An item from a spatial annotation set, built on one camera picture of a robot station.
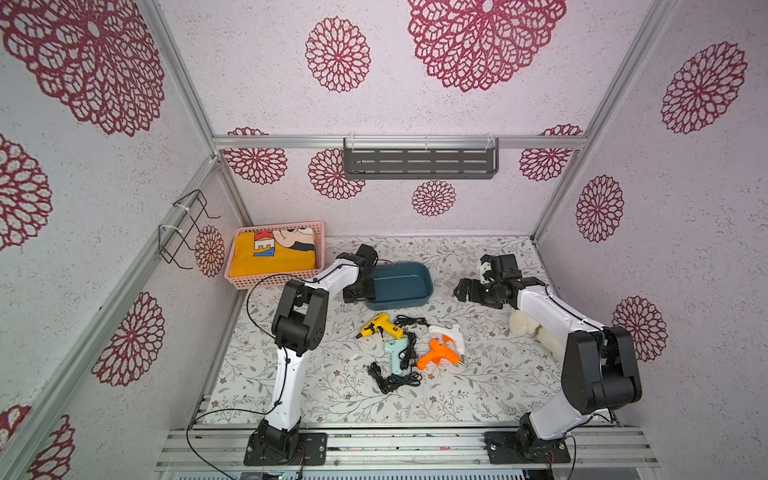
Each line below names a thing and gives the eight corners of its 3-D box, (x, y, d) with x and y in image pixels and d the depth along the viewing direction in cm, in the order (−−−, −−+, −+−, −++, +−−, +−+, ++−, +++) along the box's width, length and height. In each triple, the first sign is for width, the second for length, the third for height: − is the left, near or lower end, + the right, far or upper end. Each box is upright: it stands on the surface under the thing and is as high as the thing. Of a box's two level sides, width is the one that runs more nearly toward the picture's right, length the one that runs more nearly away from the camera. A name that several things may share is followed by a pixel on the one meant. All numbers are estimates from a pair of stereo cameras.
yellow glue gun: (357, 338, 94) (356, 334, 92) (358, 317, 99) (357, 313, 97) (403, 338, 94) (404, 334, 92) (402, 317, 99) (403, 313, 97)
